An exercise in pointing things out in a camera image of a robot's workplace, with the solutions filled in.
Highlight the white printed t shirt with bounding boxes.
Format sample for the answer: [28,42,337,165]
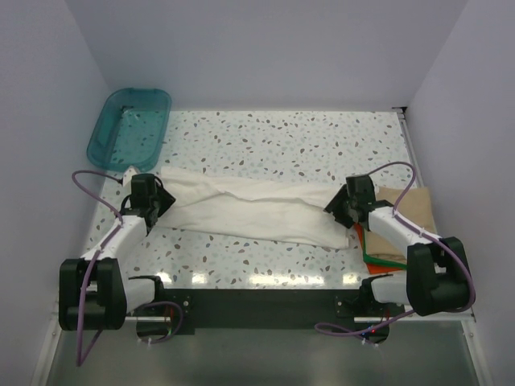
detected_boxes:
[158,166,349,249]

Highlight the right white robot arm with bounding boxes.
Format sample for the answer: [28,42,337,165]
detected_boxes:
[324,174,476,316]

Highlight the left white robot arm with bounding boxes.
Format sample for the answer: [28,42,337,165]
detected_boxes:
[58,174,175,331]

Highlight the green folded t shirt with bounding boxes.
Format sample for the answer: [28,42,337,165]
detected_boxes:
[360,233,407,269]

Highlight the orange folded t shirt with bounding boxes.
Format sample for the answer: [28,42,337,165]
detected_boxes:
[354,224,404,275]

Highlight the teal plastic basket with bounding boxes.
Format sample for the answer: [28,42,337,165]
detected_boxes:
[86,88,171,172]

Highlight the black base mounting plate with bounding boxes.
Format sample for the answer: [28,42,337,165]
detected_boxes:
[134,289,405,343]

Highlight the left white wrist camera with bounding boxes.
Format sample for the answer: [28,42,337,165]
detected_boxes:
[122,166,140,187]

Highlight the aluminium frame rail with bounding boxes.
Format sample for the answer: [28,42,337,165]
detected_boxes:
[126,313,475,323]

